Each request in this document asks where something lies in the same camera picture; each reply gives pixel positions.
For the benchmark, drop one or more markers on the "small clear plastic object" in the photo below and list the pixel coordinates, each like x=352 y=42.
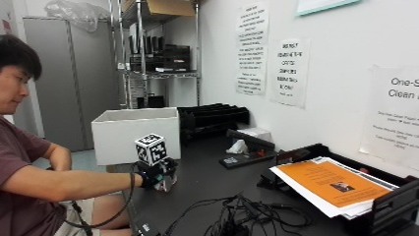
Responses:
x=168 y=183

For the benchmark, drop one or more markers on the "white marker cube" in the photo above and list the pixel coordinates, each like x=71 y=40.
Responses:
x=151 y=149

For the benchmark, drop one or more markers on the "white cardboard box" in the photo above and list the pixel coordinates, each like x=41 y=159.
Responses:
x=131 y=137

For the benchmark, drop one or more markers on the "crumpled white paper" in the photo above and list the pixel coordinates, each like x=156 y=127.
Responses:
x=237 y=147

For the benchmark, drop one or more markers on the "stack of black file trays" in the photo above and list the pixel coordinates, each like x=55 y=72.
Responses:
x=212 y=119

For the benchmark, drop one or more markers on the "small black device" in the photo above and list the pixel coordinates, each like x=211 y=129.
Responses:
x=146 y=227

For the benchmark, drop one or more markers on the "black desk stapler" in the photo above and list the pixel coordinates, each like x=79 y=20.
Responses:
x=249 y=154

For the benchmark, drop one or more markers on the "small white box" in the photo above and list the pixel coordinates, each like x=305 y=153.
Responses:
x=257 y=132

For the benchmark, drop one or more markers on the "the person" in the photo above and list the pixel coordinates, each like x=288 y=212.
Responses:
x=22 y=183

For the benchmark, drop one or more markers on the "black trays on shelf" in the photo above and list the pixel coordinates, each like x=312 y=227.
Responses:
x=168 y=57

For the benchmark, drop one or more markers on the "stack of white papers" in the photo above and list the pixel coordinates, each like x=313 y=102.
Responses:
x=315 y=203

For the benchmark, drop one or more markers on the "grey metal cabinet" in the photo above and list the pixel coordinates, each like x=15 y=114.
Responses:
x=66 y=82

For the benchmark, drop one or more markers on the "orange printed sheet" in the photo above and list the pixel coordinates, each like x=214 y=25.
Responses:
x=332 y=182

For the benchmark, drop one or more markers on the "brown cardboard box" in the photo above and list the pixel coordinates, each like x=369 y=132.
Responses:
x=168 y=7

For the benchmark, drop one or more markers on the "clear plastic bag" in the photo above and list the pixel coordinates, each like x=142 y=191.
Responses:
x=79 y=13

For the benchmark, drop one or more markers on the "black paper tray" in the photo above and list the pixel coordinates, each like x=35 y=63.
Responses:
x=389 y=209

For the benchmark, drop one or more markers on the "teal framed board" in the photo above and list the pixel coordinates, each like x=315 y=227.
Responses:
x=323 y=6

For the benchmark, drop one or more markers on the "short white wall notice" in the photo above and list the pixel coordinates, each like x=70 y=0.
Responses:
x=289 y=72

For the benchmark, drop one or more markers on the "tall white wall notice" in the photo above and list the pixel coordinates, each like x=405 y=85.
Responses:
x=252 y=49

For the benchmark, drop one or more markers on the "large white wall notice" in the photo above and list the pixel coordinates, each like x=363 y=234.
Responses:
x=393 y=114

